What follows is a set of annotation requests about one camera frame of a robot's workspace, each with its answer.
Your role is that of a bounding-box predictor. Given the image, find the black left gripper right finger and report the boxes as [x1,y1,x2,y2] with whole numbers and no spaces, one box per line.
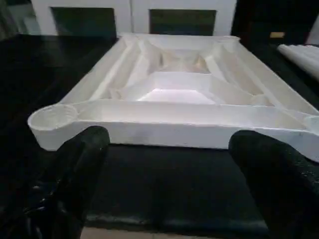
[229,129,319,239]

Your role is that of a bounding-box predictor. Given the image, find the white cabinet with glass doors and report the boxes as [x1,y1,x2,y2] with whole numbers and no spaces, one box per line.
[31,0,239,37]

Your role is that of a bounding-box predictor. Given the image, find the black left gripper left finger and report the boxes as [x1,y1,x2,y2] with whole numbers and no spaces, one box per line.
[0,125,110,239]

